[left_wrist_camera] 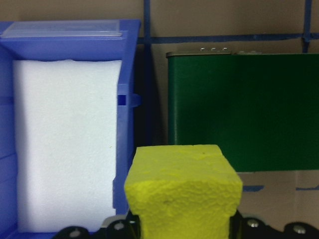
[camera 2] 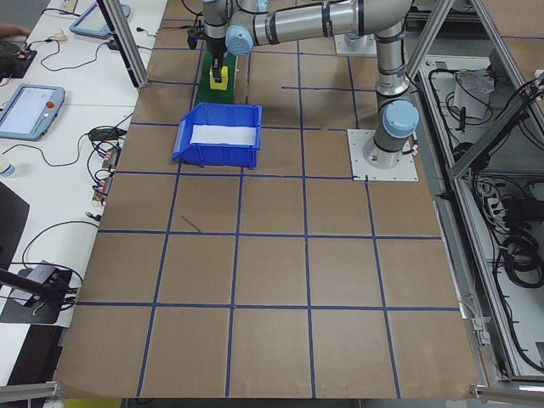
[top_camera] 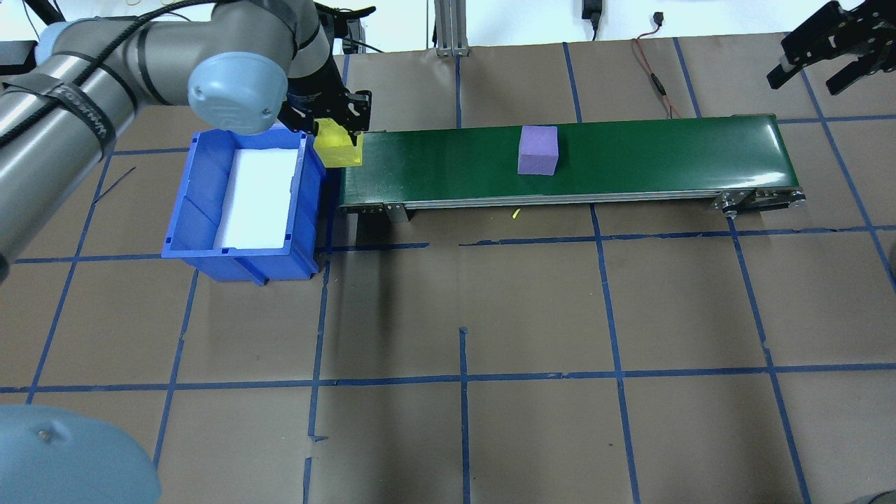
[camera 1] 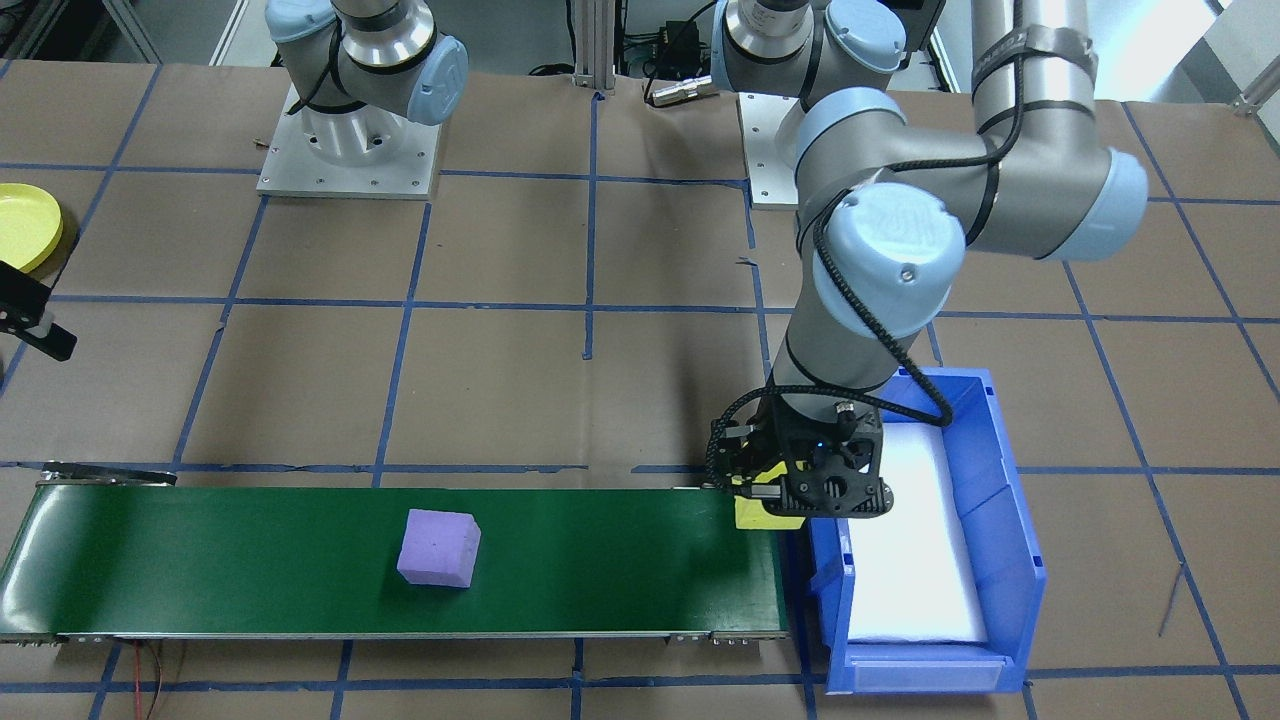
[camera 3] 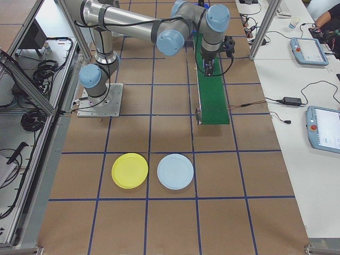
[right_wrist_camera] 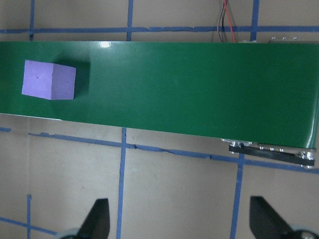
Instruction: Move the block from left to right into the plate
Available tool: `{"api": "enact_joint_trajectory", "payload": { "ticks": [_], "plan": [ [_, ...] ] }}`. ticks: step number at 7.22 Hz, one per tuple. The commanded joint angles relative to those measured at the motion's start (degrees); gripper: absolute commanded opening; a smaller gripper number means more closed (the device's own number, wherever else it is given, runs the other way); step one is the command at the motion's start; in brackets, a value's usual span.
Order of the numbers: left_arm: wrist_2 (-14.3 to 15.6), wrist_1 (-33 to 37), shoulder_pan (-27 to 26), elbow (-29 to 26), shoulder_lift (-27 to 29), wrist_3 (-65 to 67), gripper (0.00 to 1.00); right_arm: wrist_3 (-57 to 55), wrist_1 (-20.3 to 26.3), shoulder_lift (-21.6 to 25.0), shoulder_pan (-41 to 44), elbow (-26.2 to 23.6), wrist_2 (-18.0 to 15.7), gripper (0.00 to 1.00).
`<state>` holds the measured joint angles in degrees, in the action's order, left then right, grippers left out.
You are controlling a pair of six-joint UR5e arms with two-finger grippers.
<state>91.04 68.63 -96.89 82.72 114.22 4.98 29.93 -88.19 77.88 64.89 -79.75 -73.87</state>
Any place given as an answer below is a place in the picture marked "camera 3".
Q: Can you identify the person forearm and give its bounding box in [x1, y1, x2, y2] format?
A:
[314, 3, 340, 29]

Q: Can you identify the light blue plate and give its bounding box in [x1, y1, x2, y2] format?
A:
[156, 153, 194, 191]

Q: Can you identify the yellow plate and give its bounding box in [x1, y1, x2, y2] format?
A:
[110, 152, 149, 190]

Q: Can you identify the green conveyor belt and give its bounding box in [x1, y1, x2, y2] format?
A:
[191, 31, 231, 126]

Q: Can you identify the small electronics board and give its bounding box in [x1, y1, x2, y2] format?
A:
[243, 14, 257, 40]

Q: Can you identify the white keyboard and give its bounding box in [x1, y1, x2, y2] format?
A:
[277, 0, 293, 16]

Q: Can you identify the white paper cup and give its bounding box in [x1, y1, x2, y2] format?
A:
[288, 16, 301, 30]

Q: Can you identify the light blue teach pendant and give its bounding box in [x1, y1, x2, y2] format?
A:
[305, 105, 340, 154]
[289, 37, 329, 66]

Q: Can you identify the black mat with electronics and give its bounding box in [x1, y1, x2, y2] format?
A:
[308, 23, 340, 54]

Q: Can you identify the black box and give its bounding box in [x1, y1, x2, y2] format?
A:
[17, 20, 48, 56]

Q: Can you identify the black handheld tool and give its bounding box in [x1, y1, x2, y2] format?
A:
[6, 142, 30, 164]

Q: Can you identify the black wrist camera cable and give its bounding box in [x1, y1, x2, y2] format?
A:
[212, 55, 236, 78]

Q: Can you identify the red and black wire pair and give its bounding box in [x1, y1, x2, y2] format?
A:
[227, 100, 268, 109]

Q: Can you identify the aluminium profile post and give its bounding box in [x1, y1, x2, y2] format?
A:
[248, 0, 283, 62]

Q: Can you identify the black cable with plug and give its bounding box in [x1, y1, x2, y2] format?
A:
[269, 111, 292, 125]

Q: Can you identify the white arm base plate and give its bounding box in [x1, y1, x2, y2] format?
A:
[76, 82, 125, 117]

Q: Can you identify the black adapter power cable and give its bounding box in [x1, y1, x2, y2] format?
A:
[300, 81, 340, 107]

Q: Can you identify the black cable bundle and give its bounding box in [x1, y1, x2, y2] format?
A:
[33, 59, 67, 86]
[20, 110, 45, 132]

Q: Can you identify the V-shaped metal bar frame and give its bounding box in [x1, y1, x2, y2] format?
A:
[0, 0, 80, 255]

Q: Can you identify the aluminium corner rail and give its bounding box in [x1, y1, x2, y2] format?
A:
[304, 237, 340, 255]
[0, 245, 45, 255]

